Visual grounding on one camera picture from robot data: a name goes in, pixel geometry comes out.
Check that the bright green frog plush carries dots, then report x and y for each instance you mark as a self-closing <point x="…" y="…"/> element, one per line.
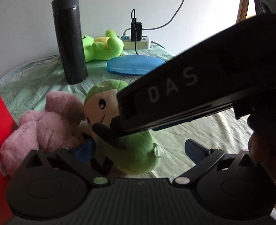
<point x="100" y="49"/>

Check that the white power strip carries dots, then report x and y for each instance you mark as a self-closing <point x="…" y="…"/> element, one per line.
<point x="145" y="42"/>

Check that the person's right hand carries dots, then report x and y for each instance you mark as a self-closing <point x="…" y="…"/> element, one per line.
<point x="269" y="159"/>

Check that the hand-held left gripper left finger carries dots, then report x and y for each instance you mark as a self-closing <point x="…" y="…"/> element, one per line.
<point x="85" y="148"/>

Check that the green plush toy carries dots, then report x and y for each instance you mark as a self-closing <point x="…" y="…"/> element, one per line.
<point x="133" y="154"/>

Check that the pale green printed sheet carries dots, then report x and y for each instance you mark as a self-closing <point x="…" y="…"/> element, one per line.
<point x="34" y="75"/>

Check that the blue glasses case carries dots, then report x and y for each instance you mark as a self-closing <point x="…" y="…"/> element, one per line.
<point x="135" y="64"/>

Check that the black thermos bottle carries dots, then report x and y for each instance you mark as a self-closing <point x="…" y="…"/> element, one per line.
<point x="70" y="42"/>

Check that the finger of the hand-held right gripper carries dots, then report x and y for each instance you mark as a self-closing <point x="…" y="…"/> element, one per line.
<point x="107" y="133"/>

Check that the wooden frame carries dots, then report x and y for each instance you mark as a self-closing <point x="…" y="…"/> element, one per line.
<point x="243" y="0"/>

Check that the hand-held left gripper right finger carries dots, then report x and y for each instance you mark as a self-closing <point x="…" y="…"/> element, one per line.
<point x="195" y="150"/>

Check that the black charger adapter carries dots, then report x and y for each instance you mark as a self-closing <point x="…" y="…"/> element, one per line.
<point x="136" y="31"/>

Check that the pink plush toy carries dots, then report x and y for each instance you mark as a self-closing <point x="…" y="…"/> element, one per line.
<point x="46" y="131"/>

